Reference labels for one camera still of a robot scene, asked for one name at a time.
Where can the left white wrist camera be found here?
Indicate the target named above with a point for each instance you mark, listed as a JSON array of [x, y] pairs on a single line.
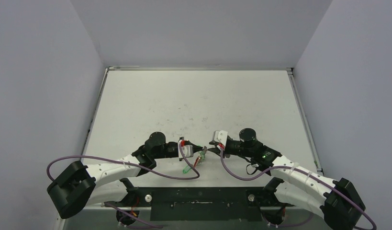
[[185, 149]]

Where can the key with green tag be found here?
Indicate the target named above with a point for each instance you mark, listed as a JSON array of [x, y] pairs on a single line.
[[187, 169]]

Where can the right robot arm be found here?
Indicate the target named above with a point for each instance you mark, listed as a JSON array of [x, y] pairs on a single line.
[[343, 216]]

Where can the metal keyring with red handle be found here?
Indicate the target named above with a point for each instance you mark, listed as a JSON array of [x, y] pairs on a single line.
[[201, 157]]

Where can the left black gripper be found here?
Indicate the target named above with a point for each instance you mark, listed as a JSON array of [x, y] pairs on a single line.
[[195, 147]]

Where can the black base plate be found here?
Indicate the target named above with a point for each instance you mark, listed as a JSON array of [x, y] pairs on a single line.
[[200, 203]]

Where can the aluminium front rail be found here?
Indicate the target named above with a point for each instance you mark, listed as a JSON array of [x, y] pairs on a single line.
[[282, 193]]

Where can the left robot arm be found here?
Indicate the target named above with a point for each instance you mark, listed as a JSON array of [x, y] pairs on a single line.
[[100, 177]]

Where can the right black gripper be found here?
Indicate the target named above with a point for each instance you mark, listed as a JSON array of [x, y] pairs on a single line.
[[222, 145]]

